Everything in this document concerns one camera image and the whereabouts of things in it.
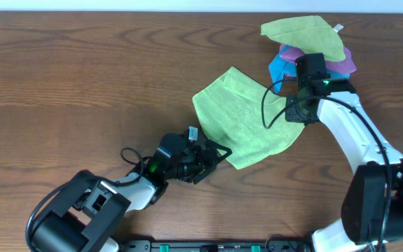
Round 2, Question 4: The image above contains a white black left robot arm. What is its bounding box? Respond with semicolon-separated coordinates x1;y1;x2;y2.
25;134;232;252

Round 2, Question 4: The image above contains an olive green cloth on pile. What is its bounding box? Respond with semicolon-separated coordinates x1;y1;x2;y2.
261;15;346;62

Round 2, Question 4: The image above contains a light green microfiber cloth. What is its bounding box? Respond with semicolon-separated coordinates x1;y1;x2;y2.
192;66;304;169

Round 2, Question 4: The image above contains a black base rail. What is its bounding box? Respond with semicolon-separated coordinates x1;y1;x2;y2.
119;239;315;252

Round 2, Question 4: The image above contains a purple cloth in pile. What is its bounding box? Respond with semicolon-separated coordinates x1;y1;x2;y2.
280;44;357;74

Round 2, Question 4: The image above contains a blue cloth in pile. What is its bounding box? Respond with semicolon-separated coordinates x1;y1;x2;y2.
268;51;350;83

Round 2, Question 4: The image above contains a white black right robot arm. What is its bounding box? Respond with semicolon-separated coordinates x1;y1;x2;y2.
285;79;403;251

